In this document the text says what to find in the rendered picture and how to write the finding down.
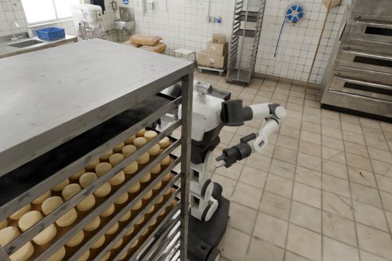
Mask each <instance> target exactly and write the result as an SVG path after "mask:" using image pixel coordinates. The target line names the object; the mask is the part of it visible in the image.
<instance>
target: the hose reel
mask: <svg viewBox="0 0 392 261"><path fill-rule="evenodd" d="M283 16H284V21H283V25H284V22H285V21H286V22H287V23H289V24H292V26H293V27H294V26H295V24H298V23H300V22H301V21H302V20H303V19H304V18H305V16H306V7H305V6H304V4H302V3H301V2H292V3H290V4H289V5H288V6H287V7H286V9H285V11H284V13H283ZM283 25H282V28H283ZM282 28H281V31H282ZM280 35H281V32H280V34H279V38H280ZM279 38H278V42H279ZM278 42H277V45H276V50H275V55H276V52H277V46H278ZM275 55H274V57H275Z"/></svg>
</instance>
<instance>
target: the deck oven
mask: <svg viewBox="0 0 392 261"><path fill-rule="evenodd" d="M347 19H348V20H347ZM345 21H346V25H345V27H344V30H343V32H342V36H341V38H340V40H339V41H338V36H339V33H340V30H341V28H342V26H343V24H344V22H345ZM320 106H321V108H323V109H326V110H331V111H336V112H341V113H345V114H350V115H355V116H359V117H364V118H369V119H374V120H377V121H383V122H388V123H391V124H392V0H348V2H347V5H346V8H345V11H344V14H343V17H342V20H341V23H340V26H339V29H338V32H337V35H336V38H335V41H334V44H333V47H332V50H331V53H330V56H329V59H328V62H327V65H326V67H325V71H324V74H323V78H322V80H321V83H320Z"/></svg>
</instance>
